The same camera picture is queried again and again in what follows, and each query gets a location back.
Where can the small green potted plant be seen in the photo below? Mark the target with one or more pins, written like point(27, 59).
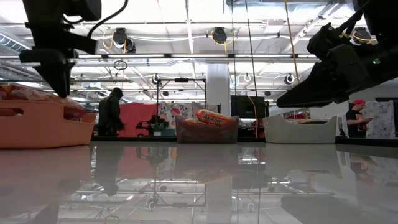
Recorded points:
point(159, 125)

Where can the grey horizontal ceiling pipe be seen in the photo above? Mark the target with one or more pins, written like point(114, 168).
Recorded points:
point(102, 80)

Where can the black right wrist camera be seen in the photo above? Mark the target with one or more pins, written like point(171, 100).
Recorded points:
point(326, 39)

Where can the red Maruchan noodle packet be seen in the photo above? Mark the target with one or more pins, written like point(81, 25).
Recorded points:
point(31, 93)
point(74, 114)

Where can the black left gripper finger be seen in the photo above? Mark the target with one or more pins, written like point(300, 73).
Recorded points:
point(53, 74)
point(66, 71)

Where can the black background robot arm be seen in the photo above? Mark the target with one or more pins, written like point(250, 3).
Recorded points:
point(146, 123)

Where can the orange-red partition curtain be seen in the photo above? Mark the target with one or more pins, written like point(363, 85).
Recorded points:
point(140, 118)

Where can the silver ventilation duct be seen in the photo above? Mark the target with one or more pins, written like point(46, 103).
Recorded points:
point(12, 42)

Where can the black ceiling spotlight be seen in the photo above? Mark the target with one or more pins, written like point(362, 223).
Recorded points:
point(130, 46)

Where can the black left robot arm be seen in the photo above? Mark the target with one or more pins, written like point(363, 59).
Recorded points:
point(84, 9)

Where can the white plastic bin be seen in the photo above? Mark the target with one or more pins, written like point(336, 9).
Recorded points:
point(298, 133)

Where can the black monitor screen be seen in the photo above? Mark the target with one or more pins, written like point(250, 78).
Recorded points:
point(245, 107)

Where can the black metal frame stand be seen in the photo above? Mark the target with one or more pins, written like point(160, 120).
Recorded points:
point(182, 80)

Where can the dark grey plastic bin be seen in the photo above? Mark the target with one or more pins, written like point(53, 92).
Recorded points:
point(205, 137)

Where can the person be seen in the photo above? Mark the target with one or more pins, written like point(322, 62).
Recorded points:
point(353, 124)
point(109, 115)

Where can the floral patterned cloth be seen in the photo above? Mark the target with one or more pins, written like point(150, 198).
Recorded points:
point(169, 113)
point(381, 118)

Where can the orange plastic bin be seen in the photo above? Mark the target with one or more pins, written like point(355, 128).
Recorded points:
point(40, 130)

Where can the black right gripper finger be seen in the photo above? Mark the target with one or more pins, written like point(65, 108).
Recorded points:
point(308, 91)

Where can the white round pillar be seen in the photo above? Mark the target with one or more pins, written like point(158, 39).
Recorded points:
point(217, 84)

